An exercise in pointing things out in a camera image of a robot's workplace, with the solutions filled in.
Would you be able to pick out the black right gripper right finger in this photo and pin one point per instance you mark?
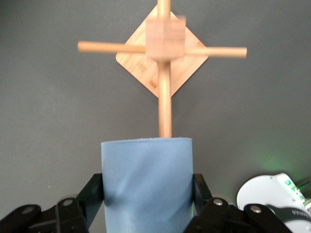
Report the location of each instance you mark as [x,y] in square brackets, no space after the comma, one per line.
[218,218]

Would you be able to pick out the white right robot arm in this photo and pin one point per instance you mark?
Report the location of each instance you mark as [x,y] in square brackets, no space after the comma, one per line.
[262,191]

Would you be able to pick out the light blue cup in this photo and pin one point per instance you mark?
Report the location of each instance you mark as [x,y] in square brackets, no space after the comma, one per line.
[145,189]

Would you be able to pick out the wooden cup rack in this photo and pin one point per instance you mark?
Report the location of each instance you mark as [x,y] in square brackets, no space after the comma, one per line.
[165,102]

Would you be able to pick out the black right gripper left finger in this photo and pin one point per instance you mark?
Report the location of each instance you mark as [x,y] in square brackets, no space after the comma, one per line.
[68,216]

